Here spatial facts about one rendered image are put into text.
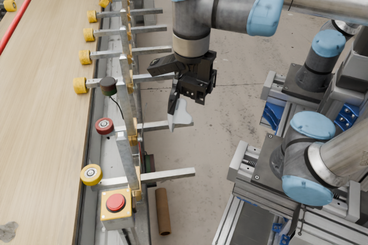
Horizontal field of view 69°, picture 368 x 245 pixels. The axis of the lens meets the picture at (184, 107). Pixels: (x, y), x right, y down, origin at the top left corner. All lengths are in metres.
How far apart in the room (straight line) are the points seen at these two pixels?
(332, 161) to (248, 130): 1.79
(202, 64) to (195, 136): 1.81
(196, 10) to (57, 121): 1.02
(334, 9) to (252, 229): 1.40
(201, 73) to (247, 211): 1.34
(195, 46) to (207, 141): 1.83
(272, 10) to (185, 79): 0.23
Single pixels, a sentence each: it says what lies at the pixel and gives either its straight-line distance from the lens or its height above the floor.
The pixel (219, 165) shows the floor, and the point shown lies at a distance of 2.19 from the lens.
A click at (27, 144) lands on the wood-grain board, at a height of 0.90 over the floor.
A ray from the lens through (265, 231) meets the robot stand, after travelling 1.79.
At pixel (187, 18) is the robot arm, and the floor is 1.60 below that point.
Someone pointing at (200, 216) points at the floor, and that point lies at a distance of 1.99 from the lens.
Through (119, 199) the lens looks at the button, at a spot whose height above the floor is 1.23.
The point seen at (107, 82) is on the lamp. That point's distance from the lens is 1.05.
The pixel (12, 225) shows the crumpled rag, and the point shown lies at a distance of 1.14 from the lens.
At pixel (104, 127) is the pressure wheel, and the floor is 0.91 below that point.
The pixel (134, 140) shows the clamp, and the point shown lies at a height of 0.86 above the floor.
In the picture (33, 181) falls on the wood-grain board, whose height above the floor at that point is 0.90.
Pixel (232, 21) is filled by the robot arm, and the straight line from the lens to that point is 0.48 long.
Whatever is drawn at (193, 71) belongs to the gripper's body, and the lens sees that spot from 0.59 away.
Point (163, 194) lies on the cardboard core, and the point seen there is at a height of 0.08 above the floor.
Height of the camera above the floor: 1.83
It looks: 45 degrees down
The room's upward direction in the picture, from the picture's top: straight up
